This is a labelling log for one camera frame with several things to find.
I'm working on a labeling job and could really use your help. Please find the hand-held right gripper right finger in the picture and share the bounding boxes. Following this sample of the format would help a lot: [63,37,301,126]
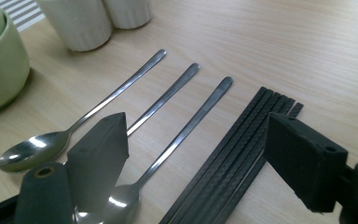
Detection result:
[262,112,349,213]

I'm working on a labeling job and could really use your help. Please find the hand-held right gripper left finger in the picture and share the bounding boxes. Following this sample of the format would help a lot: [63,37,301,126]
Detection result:
[65,111,131,210]

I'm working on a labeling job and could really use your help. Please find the row of black chopsticks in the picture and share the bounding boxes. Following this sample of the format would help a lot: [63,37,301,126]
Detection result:
[158,86,305,224]

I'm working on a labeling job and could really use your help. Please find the steel spoon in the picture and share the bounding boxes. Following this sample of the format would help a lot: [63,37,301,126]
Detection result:
[74,76,234,224]
[125,63,200,138]
[0,49,168,173]

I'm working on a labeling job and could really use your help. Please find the white ribbed cup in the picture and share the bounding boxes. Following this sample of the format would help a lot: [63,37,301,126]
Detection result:
[103,0,154,31]
[35,0,113,52]

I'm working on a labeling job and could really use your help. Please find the grey striped placemat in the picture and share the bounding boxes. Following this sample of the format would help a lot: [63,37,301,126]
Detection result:
[0,0,46,34]

